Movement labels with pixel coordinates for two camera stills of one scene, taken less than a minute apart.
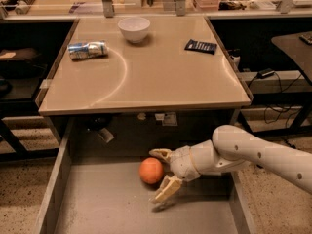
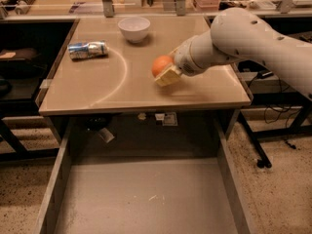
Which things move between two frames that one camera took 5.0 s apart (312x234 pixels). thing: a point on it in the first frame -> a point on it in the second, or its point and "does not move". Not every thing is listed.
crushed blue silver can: (83, 50) does not move
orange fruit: (151, 170) -> (161, 62)
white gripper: (181, 163) -> (185, 59)
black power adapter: (268, 72) does not move
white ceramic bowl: (134, 28) does not move
